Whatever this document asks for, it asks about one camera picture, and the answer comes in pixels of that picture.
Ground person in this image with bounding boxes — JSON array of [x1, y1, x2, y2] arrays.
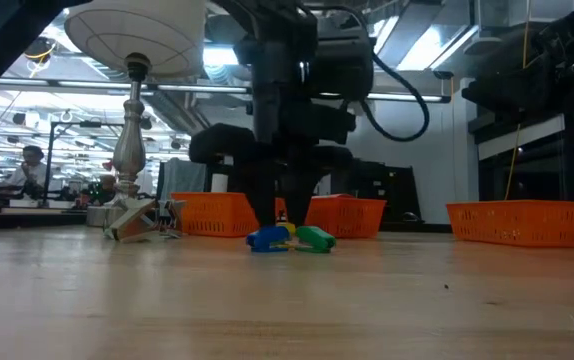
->
[[80, 173, 118, 207], [6, 144, 51, 194]]

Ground yellow hanging cable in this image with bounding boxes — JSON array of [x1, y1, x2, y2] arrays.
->
[[504, 0, 532, 201]]

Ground black cabinets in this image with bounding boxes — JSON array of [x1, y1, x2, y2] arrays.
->
[[346, 158, 421, 226]]

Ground long ceiling light fixture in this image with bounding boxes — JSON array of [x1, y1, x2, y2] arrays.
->
[[0, 77, 452, 105]]

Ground white paper roll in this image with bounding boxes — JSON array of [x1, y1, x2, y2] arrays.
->
[[210, 173, 230, 194]]

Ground black pole stand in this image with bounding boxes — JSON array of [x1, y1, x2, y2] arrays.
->
[[41, 119, 118, 207]]

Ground orange plastic basket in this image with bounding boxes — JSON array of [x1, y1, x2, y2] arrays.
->
[[272, 193, 388, 240], [170, 191, 262, 238], [445, 199, 574, 249]]

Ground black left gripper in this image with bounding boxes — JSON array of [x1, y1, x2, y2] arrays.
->
[[189, 82, 357, 229]]

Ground grey cloth cover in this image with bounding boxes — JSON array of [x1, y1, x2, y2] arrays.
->
[[159, 158, 208, 201]]

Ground long workbench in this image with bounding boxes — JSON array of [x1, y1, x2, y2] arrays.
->
[[0, 197, 91, 232]]

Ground white ceiling duct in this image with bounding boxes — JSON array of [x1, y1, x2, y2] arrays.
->
[[459, 0, 574, 56]]

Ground silver lamp white shade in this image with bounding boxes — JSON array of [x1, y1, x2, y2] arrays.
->
[[64, 0, 207, 230]]

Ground grey stapler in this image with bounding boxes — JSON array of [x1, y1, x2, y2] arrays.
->
[[103, 198, 160, 245]]

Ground blue mini stapler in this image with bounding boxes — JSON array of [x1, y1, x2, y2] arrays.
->
[[245, 224, 292, 254]]

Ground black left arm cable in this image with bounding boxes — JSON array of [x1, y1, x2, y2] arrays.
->
[[359, 49, 432, 144]]

